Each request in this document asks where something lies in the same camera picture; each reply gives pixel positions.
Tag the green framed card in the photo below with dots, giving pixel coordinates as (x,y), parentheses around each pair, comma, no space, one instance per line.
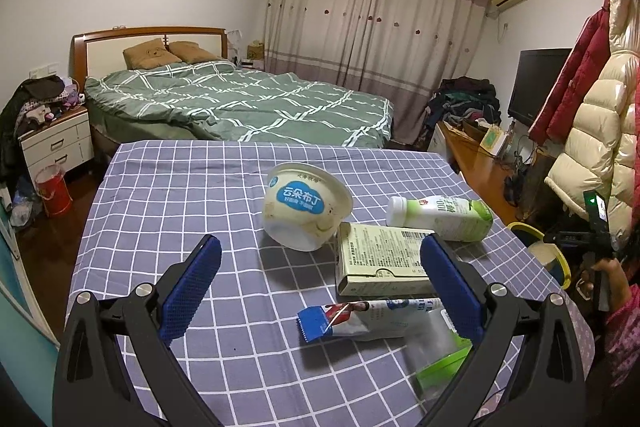
(492,141)

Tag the blue checked purple cloth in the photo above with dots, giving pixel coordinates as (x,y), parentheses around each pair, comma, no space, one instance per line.
(200,187)

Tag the pile of colourful clothes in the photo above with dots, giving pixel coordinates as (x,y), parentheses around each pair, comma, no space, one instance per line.
(50,109)

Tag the blue plastic bag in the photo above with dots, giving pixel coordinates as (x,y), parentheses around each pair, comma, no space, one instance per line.
(24,209)

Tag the person's right forearm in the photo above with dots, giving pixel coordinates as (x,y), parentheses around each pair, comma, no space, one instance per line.
(625,337)

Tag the wall outlet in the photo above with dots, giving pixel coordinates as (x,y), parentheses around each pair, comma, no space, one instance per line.
(42,71)

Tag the black television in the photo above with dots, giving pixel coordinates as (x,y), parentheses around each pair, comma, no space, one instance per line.
(537,87)

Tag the pile of dark clothes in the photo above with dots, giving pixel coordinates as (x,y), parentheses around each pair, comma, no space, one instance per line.
(465,102)

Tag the white nightstand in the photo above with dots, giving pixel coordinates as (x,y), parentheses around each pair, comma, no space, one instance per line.
(55,147)

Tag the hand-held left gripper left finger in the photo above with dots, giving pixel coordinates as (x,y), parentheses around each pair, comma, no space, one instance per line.
(190,289)

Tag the red bucket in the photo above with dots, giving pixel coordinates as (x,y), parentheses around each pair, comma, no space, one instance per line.
(52,192)

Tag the yellow rimmed trash bin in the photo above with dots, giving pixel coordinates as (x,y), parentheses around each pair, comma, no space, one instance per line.
(542,252)

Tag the red quilted jacket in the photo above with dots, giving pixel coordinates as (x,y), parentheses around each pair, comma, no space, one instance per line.
(570,82)

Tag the green checked duvet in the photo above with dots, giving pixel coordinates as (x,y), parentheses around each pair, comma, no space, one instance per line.
(240,102)

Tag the wooden bed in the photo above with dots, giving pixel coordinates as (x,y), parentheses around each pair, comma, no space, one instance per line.
(100,42)

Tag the blue white snack packet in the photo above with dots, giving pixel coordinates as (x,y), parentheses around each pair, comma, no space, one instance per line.
(375,319)

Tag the brown pillow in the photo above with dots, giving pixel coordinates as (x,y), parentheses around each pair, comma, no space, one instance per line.
(150,54)
(195,52)

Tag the white pudding cup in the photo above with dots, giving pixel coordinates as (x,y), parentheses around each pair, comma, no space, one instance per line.
(300,207)

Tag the white green plastic bottle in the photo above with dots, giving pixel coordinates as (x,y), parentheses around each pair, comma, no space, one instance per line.
(440,219)

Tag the wooden desk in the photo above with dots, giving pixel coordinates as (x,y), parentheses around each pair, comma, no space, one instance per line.
(480,172)

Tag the person's right hand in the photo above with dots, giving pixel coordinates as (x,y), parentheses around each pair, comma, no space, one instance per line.
(614,282)

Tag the tissue box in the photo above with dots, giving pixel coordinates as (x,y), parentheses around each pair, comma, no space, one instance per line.
(255,51)

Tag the cream puffer jacket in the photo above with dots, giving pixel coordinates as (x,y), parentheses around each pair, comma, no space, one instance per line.
(595,132)

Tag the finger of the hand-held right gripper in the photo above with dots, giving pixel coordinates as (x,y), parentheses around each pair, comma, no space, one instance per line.
(570,238)

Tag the clear green plastic bag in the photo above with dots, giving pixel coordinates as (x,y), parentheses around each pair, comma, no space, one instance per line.
(440,367)

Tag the beige cardboard box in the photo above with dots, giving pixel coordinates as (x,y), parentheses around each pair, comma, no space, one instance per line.
(380,252)

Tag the dark jacket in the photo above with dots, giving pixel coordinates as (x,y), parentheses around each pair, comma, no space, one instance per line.
(12,117)

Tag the pink white curtain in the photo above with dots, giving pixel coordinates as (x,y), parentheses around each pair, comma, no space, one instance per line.
(375,17)

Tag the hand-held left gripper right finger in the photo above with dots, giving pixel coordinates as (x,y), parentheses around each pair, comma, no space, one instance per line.
(450,289)

